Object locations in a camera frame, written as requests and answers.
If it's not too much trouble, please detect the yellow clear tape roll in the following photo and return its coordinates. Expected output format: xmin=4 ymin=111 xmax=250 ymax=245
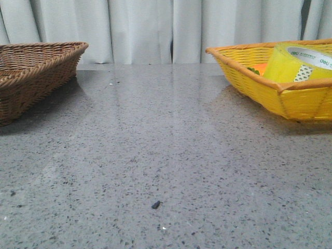
xmin=264 ymin=43 xmax=331 ymax=83

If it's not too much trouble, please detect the small black debris piece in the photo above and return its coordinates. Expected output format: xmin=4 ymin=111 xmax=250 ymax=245
xmin=151 ymin=201 xmax=161 ymax=209

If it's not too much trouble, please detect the white curtain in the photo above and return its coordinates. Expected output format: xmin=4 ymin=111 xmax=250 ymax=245
xmin=1 ymin=1 xmax=331 ymax=64

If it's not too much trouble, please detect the orange toy carrot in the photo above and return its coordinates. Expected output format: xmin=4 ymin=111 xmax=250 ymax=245
xmin=247 ymin=63 xmax=267 ymax=76

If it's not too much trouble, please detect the yellow wicker basket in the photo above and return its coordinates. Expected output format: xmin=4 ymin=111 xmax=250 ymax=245
xmin=205 ymin=42 xmax=331 ymax=120

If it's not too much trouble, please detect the brown wicker basket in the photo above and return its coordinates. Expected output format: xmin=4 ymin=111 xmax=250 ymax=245
xmin=1 ymin=41 xmax=89 ymax=126

